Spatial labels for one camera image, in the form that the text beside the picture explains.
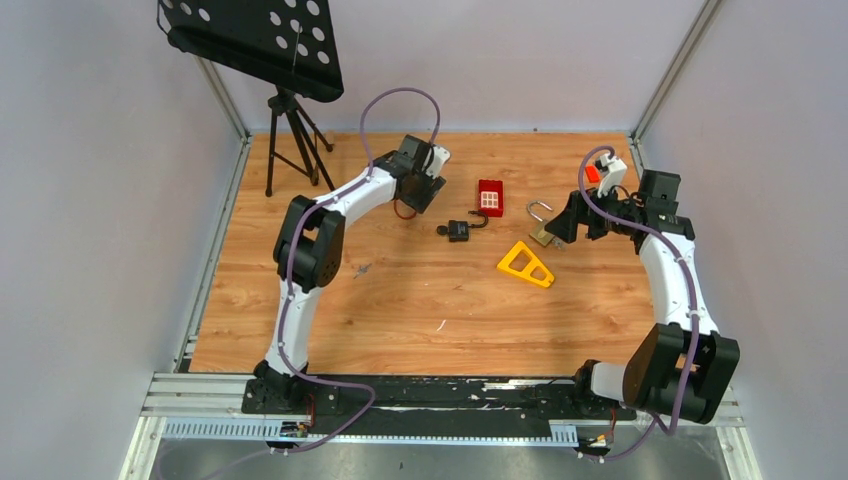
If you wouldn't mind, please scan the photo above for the yellow triangular plastic piece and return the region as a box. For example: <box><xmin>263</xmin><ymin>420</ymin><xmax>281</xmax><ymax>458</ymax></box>
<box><xmin>496</xmin><ymin>241</ymin><xmax>555</xmax><ymax>288</ymax></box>

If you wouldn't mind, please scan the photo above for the black music stand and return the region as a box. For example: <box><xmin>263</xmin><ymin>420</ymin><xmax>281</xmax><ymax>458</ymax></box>
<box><xmin>156</xmin><ymin>0</ymin><xmax>344</xmax><ymax>189</ymax></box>

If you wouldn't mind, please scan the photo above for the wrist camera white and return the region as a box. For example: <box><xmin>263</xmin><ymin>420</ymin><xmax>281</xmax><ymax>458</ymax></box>
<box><xmin>425</xmin><ymin>145</ymin><xmax>451</xmax><ymax>178</ymax></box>
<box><xmin>594</xmin><ymin>153</ymin><xmax>628</xmax><ymax>198</ymax></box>

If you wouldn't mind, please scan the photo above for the black padlock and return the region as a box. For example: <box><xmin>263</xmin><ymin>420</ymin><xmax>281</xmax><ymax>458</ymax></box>
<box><xmin>436</xmin><ymin>210</ymin><xmax>489</xmax><ymax>242</ymax></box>

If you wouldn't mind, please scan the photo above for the purple cable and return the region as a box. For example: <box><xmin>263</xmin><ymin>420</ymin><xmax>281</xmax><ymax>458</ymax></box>
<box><xmin>153</xmin><ymin>87</ymin><xmax>443</xmax><ymax>465</ymax></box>
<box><xmin>577</xmin><ymin>145</ymin><xmax>702</xmax><ymax>463</ymax></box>

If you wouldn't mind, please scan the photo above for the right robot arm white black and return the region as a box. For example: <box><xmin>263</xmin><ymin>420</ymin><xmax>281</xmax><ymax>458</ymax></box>
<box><xmin>545</xmin><ymin>166</ymin><xmax>740</xmax><ymax>424</ymax></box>

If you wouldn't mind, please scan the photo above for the red cable lock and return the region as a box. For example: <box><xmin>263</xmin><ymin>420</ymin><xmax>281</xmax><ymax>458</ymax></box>
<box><xmin>393</xmin><ymin>199</ymin><xmax>418</xmax><ymax>220</ymax></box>

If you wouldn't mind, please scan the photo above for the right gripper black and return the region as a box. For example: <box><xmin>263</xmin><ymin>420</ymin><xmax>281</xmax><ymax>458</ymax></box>
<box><xmin>545</xmin><ymin>180</ymin><xmax>641</xmax><ymax>243</ymax></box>

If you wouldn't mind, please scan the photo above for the brass padlock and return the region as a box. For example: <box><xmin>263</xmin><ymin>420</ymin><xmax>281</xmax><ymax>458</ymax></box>
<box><xmin>526</xmin><ymin>200</ymin><xmax>565</xmax><ymax>250</ymax></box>

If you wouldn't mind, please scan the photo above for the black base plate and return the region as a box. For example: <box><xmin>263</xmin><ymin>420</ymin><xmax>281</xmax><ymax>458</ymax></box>
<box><xmin>241</xmin><ymin>375</ymin><xmax>636</xmax><ymax>438</ymax></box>

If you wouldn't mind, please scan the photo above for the small red block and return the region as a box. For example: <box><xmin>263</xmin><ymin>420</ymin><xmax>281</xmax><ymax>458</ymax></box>
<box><xmin>584</xmin><ymin>165</ymin><xmax>602</xmax><ymax>184</ymax></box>

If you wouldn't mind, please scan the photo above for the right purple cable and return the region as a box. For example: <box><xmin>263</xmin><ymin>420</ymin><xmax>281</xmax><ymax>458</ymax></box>
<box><xmin>577</xmin><ymin>145</ymin><xmax>702</xmax><ymax>463</ymax></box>

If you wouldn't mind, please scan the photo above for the slotted cable duct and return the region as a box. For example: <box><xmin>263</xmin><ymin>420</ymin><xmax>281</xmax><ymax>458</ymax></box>
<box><xmin>162</xmin><ymin>418</ymin><xmax>580</xmax><ymax>446</ymax></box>

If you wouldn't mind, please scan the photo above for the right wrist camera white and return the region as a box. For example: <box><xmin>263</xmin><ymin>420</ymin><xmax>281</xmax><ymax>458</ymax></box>
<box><xmin>594</xmin><ymin>153</ymin><xmax>628</xmax><ymax>198</ymax></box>

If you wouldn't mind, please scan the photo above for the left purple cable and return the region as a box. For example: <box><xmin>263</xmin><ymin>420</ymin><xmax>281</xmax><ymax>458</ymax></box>
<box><xmin>153</xmin><ymin>87</ymin><xmax>443</xmax><ymax>465</ymax></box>

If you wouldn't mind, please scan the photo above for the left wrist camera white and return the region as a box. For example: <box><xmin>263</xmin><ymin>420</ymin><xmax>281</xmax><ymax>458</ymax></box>
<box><xmin>425</xmin><ymin>145</ymin><xmax>451</xmax><ymax>178</ymax></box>

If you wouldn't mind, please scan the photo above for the red toy brick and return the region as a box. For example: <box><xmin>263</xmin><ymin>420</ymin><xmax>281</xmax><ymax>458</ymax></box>
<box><xmin>477</xmin><ymin>179</ymin><xmax>505</xmax><ymax>218</ymax></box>

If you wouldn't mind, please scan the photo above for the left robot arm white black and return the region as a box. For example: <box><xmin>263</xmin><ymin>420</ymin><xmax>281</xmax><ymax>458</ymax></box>
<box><xmin>254</xmin><ymin>135</ymin><xmax>451</xmax><ymax>413</ymax></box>

